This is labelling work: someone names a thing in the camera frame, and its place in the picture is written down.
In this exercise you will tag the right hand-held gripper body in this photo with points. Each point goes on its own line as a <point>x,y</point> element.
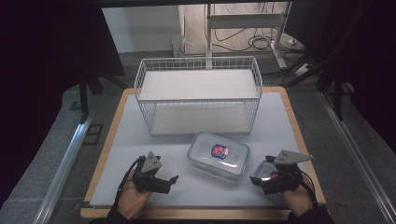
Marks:
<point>286,182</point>

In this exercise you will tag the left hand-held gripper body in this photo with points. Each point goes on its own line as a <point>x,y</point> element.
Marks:
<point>146,180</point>

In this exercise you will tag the small clear plastic food container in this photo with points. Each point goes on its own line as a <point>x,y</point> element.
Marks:
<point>264,171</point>

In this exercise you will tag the person's right hand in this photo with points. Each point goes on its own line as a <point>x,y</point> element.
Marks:
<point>299,202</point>

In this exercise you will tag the person's left hand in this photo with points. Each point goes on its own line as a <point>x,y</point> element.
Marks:
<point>132,200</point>

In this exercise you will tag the wooden framed white board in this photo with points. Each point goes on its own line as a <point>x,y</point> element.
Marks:
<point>124,161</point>

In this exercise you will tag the large clear plastic food container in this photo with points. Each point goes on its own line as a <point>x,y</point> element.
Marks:
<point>218,160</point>

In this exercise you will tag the black metal stand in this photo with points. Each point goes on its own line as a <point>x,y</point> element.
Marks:
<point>85,90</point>
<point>337,93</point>

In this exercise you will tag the white power strip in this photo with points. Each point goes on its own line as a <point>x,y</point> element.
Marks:
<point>302,69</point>

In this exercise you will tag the black curtain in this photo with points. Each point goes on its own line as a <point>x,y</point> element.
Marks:
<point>370,62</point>
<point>40,62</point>

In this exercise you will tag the aluminium rail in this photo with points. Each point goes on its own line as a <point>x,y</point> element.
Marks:
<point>358,155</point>
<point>62,174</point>

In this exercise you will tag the white metal desk frame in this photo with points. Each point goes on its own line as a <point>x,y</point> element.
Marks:
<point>246,21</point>

